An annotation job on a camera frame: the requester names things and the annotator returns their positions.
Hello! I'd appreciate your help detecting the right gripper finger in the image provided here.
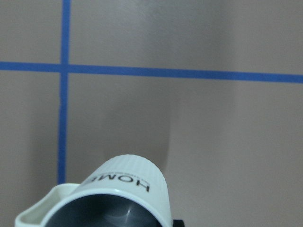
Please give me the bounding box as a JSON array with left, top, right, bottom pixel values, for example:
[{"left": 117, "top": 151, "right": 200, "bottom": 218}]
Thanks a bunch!
[{"left": 173, "top": 219, "right": 185, "bottom": 227}]

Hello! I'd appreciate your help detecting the white ribbed mug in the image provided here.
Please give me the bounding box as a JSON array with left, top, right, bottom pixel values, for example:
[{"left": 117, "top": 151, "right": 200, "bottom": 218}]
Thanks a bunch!
[{"left": 15, "top": 154, "right": 174, "bottom": 227}]

